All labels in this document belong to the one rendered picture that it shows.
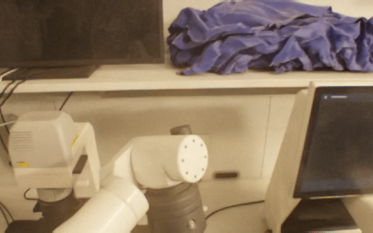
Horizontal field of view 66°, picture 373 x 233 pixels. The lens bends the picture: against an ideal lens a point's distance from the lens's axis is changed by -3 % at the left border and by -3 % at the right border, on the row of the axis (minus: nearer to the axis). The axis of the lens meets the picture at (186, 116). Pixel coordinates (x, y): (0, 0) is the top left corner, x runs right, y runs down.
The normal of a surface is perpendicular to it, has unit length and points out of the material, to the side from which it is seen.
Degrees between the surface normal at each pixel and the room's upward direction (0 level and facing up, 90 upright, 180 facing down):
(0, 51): 86
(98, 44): 86
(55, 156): 90
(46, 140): 73
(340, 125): 92
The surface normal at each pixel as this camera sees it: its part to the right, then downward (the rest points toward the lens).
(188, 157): 0.75, -0.07
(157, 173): -0.62, 0.25
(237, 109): 0.05, 0.40
